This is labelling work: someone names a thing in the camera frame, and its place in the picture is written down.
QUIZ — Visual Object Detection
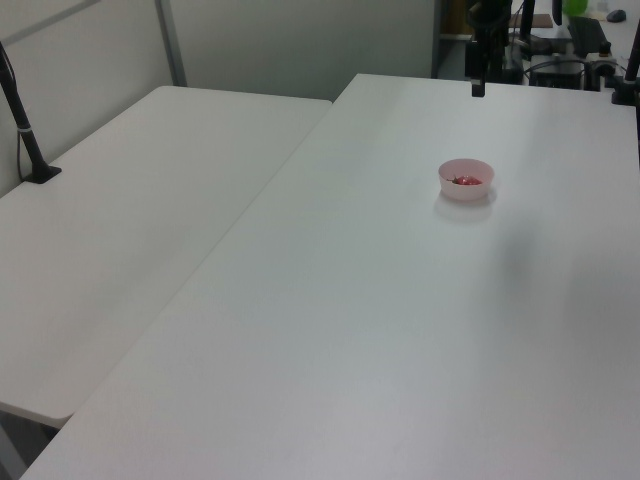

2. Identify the pink plastic bowl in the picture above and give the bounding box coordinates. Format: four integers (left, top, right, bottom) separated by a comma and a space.
438, 158, 496, 202

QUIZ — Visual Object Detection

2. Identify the black camera stand with clamp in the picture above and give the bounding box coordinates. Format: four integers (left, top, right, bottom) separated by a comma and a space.
611, 28, 640, 107

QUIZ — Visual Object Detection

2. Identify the black vertical monitor pole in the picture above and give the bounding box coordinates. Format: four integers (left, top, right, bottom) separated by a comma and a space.
518, 0, 537, 43

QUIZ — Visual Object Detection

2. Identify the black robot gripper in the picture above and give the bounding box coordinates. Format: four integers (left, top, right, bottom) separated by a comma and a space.
465, 28, 504, 99

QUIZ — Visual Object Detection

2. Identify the black camera stand pole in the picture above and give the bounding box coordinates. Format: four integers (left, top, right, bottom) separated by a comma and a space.
0, 41, 64, 186

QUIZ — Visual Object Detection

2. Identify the black electronics box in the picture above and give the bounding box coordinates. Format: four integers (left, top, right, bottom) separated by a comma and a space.
528, 54, 587, 90

